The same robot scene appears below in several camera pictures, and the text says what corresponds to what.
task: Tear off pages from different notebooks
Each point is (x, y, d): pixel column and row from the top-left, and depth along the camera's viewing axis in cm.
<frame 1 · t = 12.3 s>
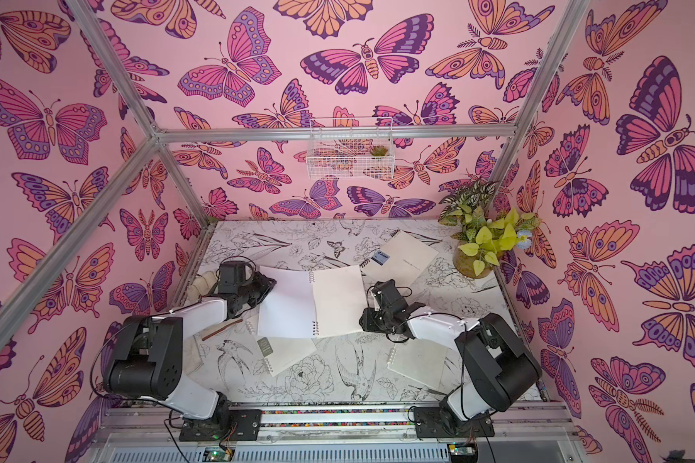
left hand: (279, 278, 95), fingers closed
right hand: (364, 319, 90), fingers open
middle white spiral notebook: (305, 301, 101), on the table
front left spiral notebook: (280, 353, 88), on the table
CAMP B5 spiral notebook: (401, 258, 109), on the table
amber glass plant vase: (464, 264, 105), point 3 cm above the table
green leafy plant: (483, 233, 85), point 25 cm above the table

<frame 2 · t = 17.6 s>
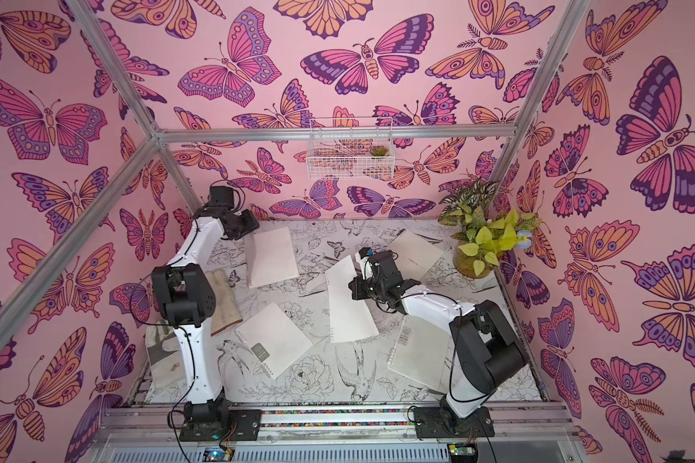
left hand: (258, 222, 102), fingers open
right hand: (351, 281, 90), fingers closed
middle white spiral notebook: (349, 318, 91), point 3 cm above the table
the other named things where they were.

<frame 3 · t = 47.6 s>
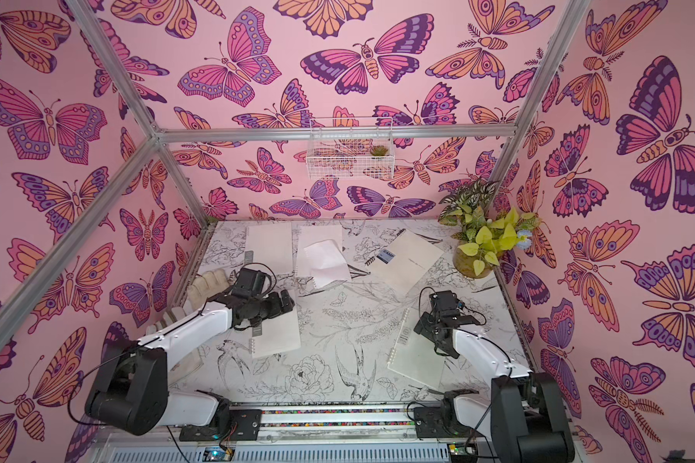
left hand: (285, 304, 91), fingers open
right hand: (433, 332, 89), fingers open
front left spiral notebook: (276, 334, 92), on the table
torn white page: (327, 263, 108), on the table
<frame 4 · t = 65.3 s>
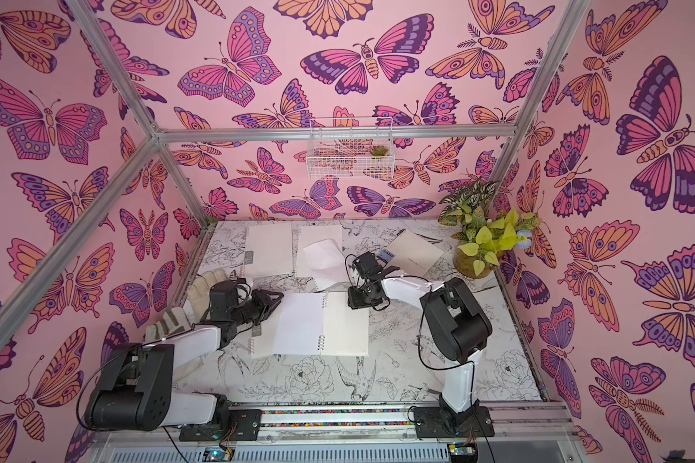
left hand: (285, 294, 90), fingers open
right hand: (355, 298, 96), fingers open
